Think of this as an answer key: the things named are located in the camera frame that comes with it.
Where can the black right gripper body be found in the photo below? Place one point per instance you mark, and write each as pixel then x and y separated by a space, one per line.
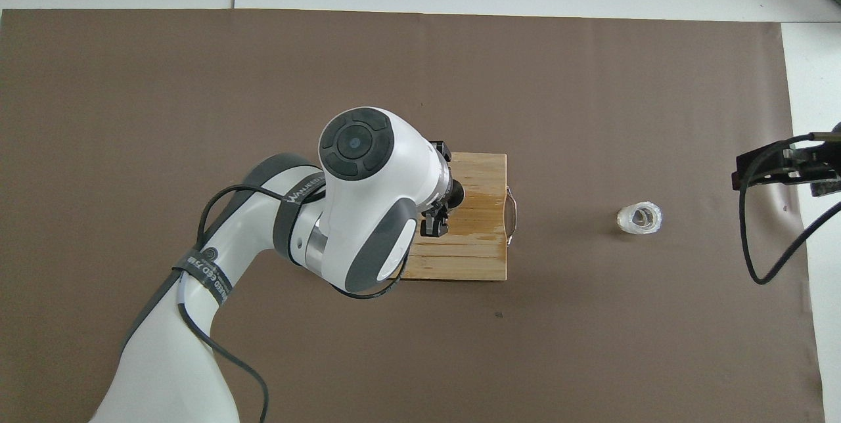
pixel 821 167

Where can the small clear glass cup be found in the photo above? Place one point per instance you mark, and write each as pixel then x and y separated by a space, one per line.
pixel 638 218

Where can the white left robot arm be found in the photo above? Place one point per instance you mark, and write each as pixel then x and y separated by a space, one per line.
pixel 368 226

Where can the wooden cutting board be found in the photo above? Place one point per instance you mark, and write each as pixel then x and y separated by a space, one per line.
pixel 479 259

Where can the brown paper table mat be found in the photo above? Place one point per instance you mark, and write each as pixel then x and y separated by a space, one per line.
pixel 591 344

